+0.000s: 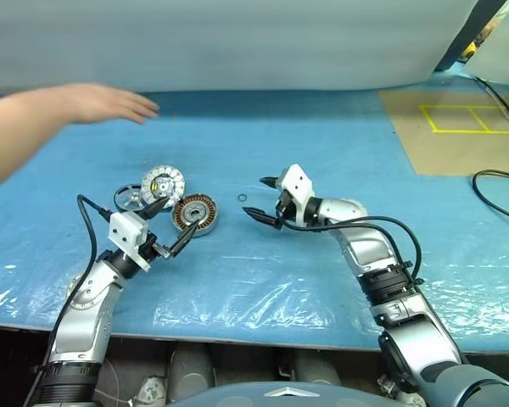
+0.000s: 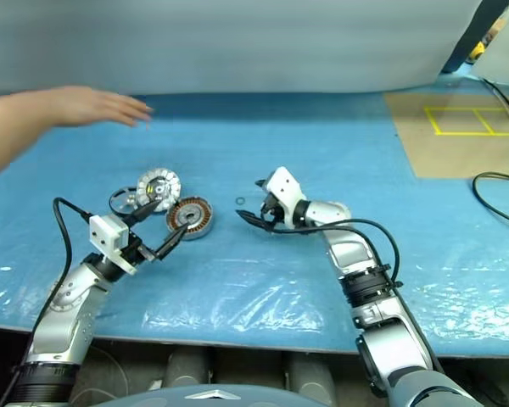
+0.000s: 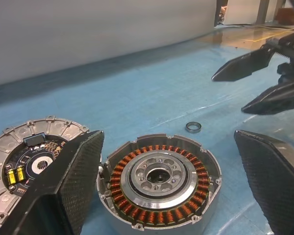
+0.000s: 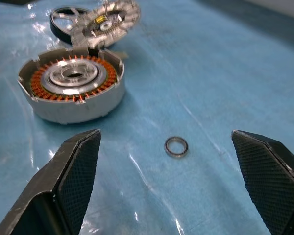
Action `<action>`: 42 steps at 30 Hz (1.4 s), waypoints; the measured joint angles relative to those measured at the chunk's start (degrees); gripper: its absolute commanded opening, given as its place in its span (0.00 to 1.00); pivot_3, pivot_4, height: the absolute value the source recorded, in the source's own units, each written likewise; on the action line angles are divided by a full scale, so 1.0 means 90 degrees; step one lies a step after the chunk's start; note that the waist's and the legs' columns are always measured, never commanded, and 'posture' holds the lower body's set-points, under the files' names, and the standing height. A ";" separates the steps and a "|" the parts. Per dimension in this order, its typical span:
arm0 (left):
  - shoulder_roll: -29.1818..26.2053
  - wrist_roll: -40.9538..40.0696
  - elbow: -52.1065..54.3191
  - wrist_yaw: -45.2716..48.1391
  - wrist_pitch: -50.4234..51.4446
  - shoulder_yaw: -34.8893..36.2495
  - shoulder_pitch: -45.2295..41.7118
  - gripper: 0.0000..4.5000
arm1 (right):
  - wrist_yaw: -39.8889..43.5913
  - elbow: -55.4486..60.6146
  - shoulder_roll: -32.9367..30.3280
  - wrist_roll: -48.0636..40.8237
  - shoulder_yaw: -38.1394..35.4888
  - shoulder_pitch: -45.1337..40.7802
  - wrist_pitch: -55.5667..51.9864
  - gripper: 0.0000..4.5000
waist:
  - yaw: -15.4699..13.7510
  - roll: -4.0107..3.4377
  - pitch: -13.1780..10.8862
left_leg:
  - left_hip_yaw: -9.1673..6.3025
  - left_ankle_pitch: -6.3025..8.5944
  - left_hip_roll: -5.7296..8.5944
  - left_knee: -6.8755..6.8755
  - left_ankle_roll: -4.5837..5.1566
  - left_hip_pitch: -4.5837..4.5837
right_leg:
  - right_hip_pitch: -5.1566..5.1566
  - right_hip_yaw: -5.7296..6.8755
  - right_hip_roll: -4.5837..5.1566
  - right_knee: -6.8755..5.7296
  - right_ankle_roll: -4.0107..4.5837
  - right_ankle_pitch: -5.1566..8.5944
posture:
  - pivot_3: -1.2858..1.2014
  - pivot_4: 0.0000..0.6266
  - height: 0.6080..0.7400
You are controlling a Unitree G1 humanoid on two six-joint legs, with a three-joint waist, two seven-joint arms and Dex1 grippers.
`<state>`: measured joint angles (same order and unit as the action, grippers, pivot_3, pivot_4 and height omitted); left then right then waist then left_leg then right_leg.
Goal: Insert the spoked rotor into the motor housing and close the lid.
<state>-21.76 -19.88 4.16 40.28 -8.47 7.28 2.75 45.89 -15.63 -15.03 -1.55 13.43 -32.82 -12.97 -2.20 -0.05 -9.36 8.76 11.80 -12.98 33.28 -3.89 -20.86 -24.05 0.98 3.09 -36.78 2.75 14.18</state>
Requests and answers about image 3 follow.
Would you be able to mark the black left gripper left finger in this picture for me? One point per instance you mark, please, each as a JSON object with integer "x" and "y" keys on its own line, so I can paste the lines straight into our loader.
{"x": 63, "y": 186}

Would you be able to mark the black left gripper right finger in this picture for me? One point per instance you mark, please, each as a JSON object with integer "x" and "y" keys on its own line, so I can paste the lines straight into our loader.
{"x": 276, "y": 181}

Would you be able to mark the silver motor lid circuit board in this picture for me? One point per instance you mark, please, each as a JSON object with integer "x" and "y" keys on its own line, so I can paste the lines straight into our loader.
{"x": 51, "y": 127}

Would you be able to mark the silver rotor with round holes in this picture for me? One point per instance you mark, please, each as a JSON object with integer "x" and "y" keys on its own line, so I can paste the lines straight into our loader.
{"x": 183, "y": 193}

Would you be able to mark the brown cardboard sheet yellow tape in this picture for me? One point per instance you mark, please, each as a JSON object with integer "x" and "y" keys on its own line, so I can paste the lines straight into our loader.
{"x": 247, "y": 36}

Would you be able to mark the blue table mat plastic film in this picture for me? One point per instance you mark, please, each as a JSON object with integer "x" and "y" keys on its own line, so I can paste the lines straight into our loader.
{"x": 137, "y": 98}

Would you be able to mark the dark metal post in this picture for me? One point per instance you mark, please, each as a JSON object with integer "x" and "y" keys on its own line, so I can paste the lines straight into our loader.
{"x": 262, "y": 12}

